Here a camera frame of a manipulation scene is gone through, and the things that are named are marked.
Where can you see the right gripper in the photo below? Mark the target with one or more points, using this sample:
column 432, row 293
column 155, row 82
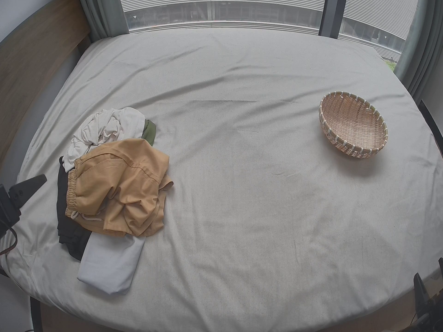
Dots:
column 434, row 316

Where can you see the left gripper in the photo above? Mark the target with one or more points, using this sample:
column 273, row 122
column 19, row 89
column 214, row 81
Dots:
column 6, row 206

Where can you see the tan shorts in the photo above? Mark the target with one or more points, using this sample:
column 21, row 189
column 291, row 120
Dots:
column 121, row 178

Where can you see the black garment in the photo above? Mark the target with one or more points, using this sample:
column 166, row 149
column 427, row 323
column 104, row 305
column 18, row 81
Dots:
column 64, row 199

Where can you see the white garment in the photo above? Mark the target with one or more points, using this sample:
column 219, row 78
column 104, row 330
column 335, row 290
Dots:
column 107, row 126

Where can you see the pale grey garment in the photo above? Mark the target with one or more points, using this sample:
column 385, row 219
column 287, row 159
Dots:
column 107, row 265

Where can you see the green garment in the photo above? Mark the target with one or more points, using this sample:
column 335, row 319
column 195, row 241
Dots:
column 149, row 133

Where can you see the round woven basket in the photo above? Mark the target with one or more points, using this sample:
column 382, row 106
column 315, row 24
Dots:
column 353, row 126

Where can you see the blue-green curtain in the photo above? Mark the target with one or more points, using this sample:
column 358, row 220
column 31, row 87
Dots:
column 100, row 5
column 422, row 47

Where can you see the bed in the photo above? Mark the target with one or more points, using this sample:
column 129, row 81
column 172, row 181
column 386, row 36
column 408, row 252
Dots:
column 242, row 185

